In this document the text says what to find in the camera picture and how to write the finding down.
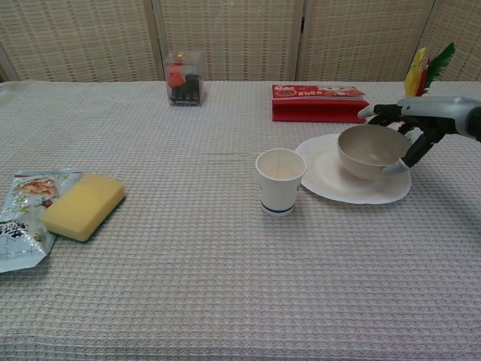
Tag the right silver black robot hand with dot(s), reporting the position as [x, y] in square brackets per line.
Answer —
[439, 113]

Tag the beige bowl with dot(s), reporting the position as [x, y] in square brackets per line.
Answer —
[370, 150]

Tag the white paper cup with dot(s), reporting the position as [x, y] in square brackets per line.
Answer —
[280, 188]

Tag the white round plate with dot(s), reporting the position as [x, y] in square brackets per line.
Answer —
[330, 180]

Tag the colourful feather shuttlecock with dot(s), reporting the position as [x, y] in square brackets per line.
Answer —
[417, 75]

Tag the red gift box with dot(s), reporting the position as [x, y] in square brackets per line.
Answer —
[315, 109]

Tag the bamboo folding screen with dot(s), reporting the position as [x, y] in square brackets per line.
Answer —
[233, 37]

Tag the clear plastic toy box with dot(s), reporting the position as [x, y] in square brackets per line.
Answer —
[185, 80]

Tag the beige woven tablecloth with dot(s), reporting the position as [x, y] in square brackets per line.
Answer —
[188, 263]

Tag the yellow sponge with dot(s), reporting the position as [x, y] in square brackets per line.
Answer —
[84, 205]

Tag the silver snack bag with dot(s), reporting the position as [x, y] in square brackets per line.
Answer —
[19, 210]

